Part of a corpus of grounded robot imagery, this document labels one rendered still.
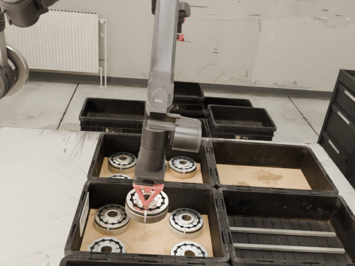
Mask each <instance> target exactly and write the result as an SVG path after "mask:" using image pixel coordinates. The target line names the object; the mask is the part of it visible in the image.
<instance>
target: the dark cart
mask: <svg viewBox="0 0 355 266"><path fill-rule="evenodd" d="M317 144H320V145H321V146H322V147H323V149H324V150H325V151H326V153H327V154H328V155H329V156H330V158H331V159H332V160H333V162H334V163H335V164H336V166H337V167H338V169H339V170H340V171H341V173H342V174H343V175H344V176H345V178H346V179H347V180H348V182H349V183H350V184H351V186H352V187H353V188H354V190H355V70H347V69H340V71H339V74H338V77H337V81H336V83H335V86H334V90H333V93H332V96H331V100H330V103H329V106H328V109H327V112H326V115H325V118H324V122H323V125H322V128H321V132H320V135H319V138H318V141H317Z"/></svg>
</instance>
